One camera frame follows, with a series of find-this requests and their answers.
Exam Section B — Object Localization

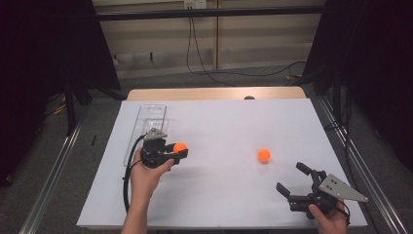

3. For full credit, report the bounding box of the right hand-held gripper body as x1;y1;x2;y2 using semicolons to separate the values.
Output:
287;169;369;220

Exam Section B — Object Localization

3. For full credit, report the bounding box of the person's left hand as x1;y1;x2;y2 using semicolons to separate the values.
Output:
130;147;175;203

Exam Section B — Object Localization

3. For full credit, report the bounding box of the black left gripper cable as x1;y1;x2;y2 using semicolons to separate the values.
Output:
122;134;147;214

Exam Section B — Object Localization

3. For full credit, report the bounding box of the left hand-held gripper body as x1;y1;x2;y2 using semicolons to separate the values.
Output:
139;127;179;170

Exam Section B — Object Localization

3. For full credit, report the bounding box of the yellow cable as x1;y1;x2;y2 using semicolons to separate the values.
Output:
52;102;67;116

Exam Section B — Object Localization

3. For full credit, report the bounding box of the black metal stand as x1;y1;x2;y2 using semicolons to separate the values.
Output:
63;76;94;137

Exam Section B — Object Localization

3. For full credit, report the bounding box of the metal floor rail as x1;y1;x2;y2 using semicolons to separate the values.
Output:
316;97;411;234
19;120;86;234

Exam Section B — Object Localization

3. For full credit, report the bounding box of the white table cover sheet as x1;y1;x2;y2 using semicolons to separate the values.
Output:
76;97;368;230

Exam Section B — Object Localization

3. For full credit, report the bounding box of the person's right hand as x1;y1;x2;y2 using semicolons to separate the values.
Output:
308;201;350;234

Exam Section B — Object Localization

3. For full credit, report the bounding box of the black floor cable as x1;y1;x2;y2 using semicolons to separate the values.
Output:
191;18;308;78
185;18;237;88

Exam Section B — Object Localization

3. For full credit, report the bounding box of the black curtain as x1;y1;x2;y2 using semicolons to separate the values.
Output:
303;0;413;172
0;0;122;186

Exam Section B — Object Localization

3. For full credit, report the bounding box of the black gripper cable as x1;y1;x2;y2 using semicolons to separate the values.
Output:
335;199;352;227
122;134;147;214

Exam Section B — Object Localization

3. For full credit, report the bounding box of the clear plastic tray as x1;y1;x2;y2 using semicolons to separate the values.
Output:
123;103;169;168

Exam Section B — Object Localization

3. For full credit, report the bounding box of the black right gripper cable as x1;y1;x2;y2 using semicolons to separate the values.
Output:
335;199;352;227

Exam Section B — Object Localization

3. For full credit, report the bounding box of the black horizontal bar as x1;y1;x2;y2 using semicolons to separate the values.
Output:
95;5;325;22

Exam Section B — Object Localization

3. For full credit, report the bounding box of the orange ping-pong ball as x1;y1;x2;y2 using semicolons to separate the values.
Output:
172;141;188;155
256;148;272;164

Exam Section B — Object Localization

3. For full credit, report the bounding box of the white wall outlet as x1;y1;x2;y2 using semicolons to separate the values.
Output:
183;0;207;10

